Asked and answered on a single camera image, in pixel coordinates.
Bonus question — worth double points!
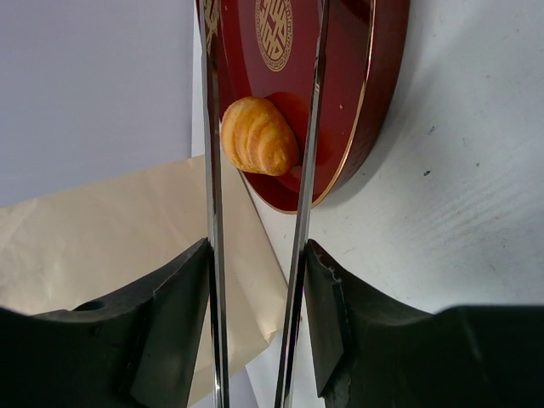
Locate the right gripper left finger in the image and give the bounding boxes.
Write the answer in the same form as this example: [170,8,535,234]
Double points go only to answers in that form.
[1,240,210,407]

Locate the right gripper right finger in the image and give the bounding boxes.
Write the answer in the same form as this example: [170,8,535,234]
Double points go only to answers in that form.
[304,241,543,407]

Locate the beige paper bag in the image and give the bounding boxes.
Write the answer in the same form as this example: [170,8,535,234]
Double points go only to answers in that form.
[0,153,290,408]

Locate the striped croissant bread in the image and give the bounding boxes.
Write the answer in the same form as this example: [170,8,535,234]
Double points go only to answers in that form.
[220,97,300,177]

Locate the dark red round plate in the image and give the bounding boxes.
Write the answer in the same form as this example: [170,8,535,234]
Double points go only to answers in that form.
[196,0,410,203]

